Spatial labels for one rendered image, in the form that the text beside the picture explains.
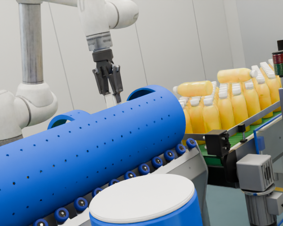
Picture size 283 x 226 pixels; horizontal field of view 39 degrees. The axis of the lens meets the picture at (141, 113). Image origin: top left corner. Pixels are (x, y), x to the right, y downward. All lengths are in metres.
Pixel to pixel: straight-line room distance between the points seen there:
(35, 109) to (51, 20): 2.67
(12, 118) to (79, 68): 2.82
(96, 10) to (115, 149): 0.48
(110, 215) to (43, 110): 1.10
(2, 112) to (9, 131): 0.09
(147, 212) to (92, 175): 0.37
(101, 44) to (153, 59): 3.92
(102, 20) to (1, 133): 0.74
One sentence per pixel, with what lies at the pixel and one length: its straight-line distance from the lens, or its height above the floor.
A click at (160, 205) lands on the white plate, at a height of 1.04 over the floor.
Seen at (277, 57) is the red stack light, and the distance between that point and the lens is 1.78.
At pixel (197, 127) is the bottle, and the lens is 1.82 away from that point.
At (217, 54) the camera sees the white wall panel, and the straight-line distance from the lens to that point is 6.28.
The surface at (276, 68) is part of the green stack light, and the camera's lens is 1.80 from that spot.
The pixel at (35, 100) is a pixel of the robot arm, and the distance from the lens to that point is 1.95.
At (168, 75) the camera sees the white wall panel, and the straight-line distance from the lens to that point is 5.49.
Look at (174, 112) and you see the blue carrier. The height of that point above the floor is 1.13.
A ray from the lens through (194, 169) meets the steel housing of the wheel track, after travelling 1.65.
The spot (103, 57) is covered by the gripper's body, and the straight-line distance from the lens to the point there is 1.43.
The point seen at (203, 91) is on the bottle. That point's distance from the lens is 1.86.
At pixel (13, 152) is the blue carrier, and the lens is 1.14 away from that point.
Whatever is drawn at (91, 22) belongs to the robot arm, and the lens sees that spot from 1.42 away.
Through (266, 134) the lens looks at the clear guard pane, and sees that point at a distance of 1.87.
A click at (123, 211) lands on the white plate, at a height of 1.04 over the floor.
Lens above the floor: 1.42
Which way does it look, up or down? 10 degrees down
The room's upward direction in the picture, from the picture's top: 11 degrees counter-clockwise
